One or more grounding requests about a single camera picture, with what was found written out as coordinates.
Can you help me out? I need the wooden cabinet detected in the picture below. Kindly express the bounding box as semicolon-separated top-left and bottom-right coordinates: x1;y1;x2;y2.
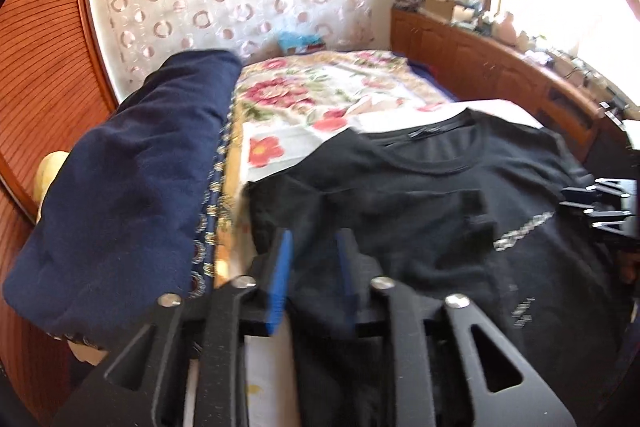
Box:
390;7;626;168

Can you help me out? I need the navy blue bed sheet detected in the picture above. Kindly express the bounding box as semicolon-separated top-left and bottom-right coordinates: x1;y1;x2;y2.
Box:
406;57;457;104

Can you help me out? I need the floral bed cover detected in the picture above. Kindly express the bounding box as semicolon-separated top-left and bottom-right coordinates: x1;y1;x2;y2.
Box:
215;49;466;188

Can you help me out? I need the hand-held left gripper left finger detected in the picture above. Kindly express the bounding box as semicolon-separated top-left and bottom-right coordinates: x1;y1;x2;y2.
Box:
52;229;296;427

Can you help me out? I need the black t-shirt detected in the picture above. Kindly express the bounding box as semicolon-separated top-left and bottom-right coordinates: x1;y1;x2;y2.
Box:
240;107;632;427

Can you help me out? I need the white strawberry print sheet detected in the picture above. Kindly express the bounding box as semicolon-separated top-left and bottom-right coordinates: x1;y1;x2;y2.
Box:
244;97;546;427

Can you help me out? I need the navy folded blanket gold trim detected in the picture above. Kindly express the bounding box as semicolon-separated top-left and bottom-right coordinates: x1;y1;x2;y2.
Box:
2;49;244;352

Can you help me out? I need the teal packet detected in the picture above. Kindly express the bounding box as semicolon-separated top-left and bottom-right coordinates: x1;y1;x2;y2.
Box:
277;32;327;54

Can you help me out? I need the wooden louvered wardrobe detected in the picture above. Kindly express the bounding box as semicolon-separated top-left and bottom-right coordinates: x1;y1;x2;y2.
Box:
0;0;121;408

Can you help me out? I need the cardboard box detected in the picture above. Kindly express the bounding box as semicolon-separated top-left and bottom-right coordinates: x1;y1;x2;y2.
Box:
422;0;472;24

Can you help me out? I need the pale yellow cushion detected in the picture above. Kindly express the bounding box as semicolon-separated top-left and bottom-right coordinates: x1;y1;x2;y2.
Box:
32;150;76;224

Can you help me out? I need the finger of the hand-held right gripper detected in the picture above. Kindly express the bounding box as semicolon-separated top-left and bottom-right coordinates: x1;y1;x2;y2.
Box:
559;201;632;239
560;178;636;204

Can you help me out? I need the pale pink bottle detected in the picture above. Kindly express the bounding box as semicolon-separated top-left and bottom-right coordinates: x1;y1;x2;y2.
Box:
495;13;521;44

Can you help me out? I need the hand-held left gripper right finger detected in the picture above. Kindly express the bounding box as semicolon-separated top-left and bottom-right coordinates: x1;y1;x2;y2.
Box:
335;229;576;427

